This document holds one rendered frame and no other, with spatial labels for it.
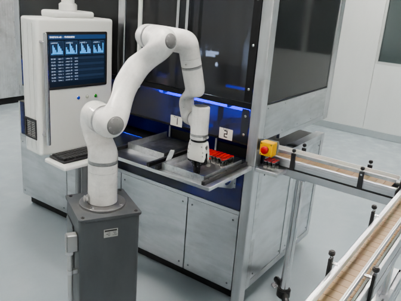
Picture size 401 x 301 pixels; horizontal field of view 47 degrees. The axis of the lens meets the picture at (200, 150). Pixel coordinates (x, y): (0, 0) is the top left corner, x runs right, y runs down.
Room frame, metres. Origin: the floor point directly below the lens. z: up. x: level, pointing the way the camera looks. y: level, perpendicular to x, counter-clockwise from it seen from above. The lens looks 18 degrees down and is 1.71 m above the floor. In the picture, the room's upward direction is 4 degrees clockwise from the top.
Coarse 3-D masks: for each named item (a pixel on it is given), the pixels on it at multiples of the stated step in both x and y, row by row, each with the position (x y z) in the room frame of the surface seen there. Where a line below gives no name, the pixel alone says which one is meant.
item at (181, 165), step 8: (168, 160) 2.22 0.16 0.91; (176, 160) 2.27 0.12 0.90; (184, 160) 2.33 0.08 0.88; (240, 160) 2.30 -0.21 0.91; (168, 168) 2.15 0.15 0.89; (176, 168) 2.13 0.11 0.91; (184, 168) 2.20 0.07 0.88; (192, 168) 2.21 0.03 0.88; (200, 168) 2.22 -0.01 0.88; (208, 168) 2.23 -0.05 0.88; (216, 168) 2.24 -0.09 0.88; (224, 168) 2.18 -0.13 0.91; (184, 176) 2.10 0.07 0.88; (192, 176) 2.07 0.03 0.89; (200, 176) 2.04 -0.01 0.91; (208, 176) 2.06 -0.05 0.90
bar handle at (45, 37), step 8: (40, 40) 2.44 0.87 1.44; (48, 64) 2.41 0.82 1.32; (48, 72) 2.41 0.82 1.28; (48, 80) 2.40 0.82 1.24; (48, 88) 2.40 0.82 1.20; (48, 96) 2.40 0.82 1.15; (48, 104) 2.40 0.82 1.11; (48, 112) 2.40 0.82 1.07; (48, 120) 2.40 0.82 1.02; (48, 128) 2.40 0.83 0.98; (48, 136) 2.40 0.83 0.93; (48, 144) 2.40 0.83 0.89
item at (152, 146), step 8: (152, 136) 2.63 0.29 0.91; (160, 136) 2.69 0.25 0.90; (128, 144) 2.46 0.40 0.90; (136, 144) 2.51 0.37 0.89; (144, 144) 2.55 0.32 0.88; (152, 144) 2.56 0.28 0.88; (160, 144) 2.57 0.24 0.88; (168, 144) 2.59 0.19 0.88; (176, 144) 2.60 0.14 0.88; (184, 144) 2.61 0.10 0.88; (144, 152) 2.39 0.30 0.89; (152, 152) 2.36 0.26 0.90; (160, 152) 2.33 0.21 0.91; (168, 152) 2.35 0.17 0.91
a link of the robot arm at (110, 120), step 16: (144, 32) 1.90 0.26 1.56; (160, 32) 1.83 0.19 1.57; (144, 48) 1.82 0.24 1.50; (160, 48) 1.82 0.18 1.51; (128, 64) 1.82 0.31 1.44; (144, 64) 1.83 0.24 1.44; (128, 80) 1.79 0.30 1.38; (112, 96) 1.74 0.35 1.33; (128, 96) 1.78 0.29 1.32; (96, 112) 1.72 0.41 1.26; (112, 112) 1.70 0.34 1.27; (128, 112) 1.76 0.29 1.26; (96, 128) 1.69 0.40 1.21; (112, 128) 1.68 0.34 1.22
